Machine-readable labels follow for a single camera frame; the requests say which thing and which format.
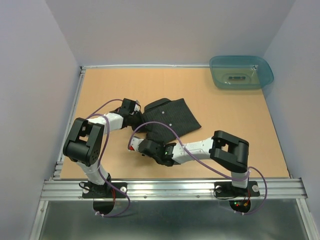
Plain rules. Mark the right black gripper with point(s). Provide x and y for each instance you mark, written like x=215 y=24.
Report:
x=161 y=143

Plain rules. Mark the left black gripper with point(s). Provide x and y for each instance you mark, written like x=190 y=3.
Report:
x=140 y=115

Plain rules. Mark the black striped long sleeve shirt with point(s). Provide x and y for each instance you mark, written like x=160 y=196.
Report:
x=164 y=115

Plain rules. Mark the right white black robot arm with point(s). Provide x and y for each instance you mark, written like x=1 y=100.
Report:
x=229 y=151

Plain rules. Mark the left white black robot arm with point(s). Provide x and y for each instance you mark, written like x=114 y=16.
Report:
x=87 y=140

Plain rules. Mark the teal translucent plastic bin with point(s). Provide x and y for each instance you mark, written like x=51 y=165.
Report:
x=240 y=72

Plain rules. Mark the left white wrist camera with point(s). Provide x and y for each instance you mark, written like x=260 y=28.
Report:
x=137 y=107

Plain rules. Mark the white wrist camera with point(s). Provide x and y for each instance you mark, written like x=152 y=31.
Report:
x=134 y=143
x=137 y=107

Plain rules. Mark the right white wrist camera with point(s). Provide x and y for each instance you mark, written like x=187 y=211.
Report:
x=134 y=143

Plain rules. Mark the aluminium left side rail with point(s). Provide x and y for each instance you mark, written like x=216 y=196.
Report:
x=60 y=159

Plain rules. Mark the aluminium front mounting rail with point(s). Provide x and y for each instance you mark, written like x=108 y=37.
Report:
x=181 y=189

